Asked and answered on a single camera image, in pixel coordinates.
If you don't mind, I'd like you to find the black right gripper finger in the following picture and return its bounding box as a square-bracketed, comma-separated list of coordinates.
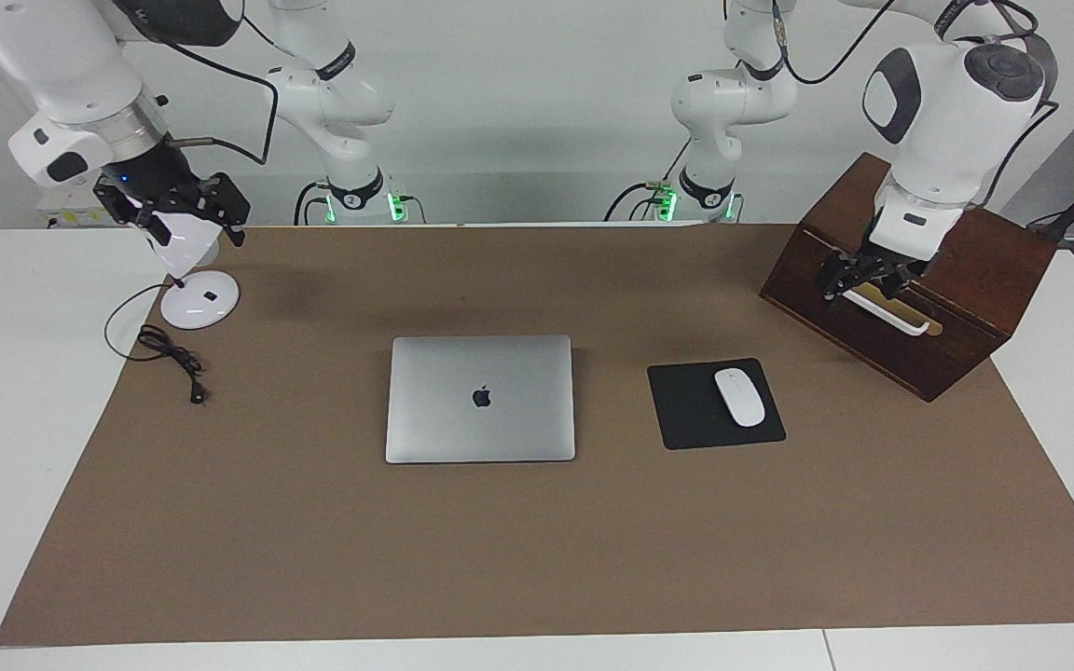
[94, 185, 174, 249]
[207, 172, 251, 248]

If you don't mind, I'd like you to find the grey laptop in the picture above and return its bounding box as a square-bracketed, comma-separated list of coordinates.
[385, 335, 577, 464]

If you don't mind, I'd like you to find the white power strip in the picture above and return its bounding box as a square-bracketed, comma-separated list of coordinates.
[38, 182, 114, 229]

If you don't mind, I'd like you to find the white desk lamp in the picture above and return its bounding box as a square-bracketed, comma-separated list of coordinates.
[141, 210, 241, 330]

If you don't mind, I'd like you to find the dark wooden box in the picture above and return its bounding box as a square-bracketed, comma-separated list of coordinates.
[760, 152, 1058, 403]

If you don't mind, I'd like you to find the white computer mouse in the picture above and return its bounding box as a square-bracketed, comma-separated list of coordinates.
[714, 368, 767, 428]

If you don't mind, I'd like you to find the black mouse pad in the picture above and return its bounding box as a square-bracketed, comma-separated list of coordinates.
[647, 358, 787, 451]

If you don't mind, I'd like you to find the brown table mat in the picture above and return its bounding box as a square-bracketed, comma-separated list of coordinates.
[0, 224, 1074, 647]

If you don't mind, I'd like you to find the white box handle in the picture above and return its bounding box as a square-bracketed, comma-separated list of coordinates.
[837, 284, 931, 336]

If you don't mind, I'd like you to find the black base cable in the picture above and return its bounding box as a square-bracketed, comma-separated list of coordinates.
[604, 138, 692, 223]
[293, 182, 333, 226]

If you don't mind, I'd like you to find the brass handle plate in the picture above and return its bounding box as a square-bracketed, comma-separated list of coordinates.
[871, 280, 944, 336]

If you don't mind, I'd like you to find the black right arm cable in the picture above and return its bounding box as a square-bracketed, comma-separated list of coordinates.
[164, 37, 279, 167]

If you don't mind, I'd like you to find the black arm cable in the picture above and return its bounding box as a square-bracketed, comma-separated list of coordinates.
[775, 0, 1060, 211]
[164, 37, 279, 167]

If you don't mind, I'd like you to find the black lamp power cable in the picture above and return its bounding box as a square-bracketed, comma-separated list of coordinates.
[104, 282, 212, 405]

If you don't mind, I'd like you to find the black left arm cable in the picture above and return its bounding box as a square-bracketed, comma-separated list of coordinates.
[775, 0, 1060, 211]

